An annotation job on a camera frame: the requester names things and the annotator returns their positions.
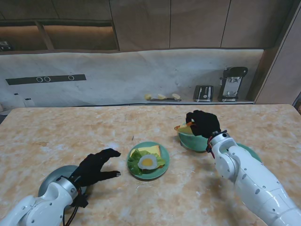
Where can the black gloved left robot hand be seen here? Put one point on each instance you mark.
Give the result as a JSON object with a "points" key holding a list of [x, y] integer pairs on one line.
{"points": [[94, 170]]}

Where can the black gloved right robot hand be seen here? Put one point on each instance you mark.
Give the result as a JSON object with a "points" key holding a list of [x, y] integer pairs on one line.
{"points": [[207, 124]]}

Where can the green round plate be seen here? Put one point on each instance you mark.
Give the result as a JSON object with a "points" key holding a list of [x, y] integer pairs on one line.
{"points": [[155, 175], [192, 142], [252, 153]]}

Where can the toy bread slice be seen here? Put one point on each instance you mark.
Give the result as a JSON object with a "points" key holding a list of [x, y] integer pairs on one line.
{"points": [[152, 149], [184, 128]]}

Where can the green lettuce leaf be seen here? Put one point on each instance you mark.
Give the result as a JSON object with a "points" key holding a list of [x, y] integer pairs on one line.
{"points": [[135, 164]]}

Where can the toy fried egg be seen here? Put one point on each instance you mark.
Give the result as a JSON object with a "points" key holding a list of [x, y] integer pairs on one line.
{"points": [[147, 162]]}

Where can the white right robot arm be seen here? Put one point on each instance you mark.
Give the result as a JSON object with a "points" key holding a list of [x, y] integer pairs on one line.
{"points": [[249, 181]]}

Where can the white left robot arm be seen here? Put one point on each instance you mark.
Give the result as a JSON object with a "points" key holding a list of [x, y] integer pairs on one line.
{"points": [[42, 207]]}

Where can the black silver toaster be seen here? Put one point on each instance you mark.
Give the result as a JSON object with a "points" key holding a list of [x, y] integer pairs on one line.
{"points": [[203, 93]]}

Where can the grey round plate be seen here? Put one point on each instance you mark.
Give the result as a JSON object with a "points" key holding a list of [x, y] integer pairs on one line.
{"points": [[53, 177]]}

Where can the yellow potato piece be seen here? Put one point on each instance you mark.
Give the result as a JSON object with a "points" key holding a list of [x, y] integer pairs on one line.
{"points": [[161, 96], [176, 95], [148, 96]]}

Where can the black silver coffee machine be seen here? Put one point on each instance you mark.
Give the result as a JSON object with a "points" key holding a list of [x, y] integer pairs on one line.
{"points": [[232, 84]]}

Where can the dark cutting board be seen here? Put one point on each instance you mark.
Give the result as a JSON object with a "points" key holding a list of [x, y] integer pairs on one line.
{"points": [[164, 100]]}

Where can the small white box device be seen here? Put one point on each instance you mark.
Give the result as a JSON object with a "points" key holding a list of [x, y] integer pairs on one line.
{"points": [[29, 102]]}

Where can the small dark shelf item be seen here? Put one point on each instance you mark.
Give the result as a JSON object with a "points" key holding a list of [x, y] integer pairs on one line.
{"points": [[5, 46]]}

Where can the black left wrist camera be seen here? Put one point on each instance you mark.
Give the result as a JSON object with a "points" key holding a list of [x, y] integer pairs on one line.
{"points": [[81, 202]]}

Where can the black wall socket strip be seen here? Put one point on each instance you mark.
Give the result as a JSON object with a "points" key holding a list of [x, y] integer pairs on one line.
{"points": [[23, 80]]}

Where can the open wooden wall shelf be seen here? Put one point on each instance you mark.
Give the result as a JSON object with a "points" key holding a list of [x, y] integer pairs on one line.
{"points": [[77, 37]]}

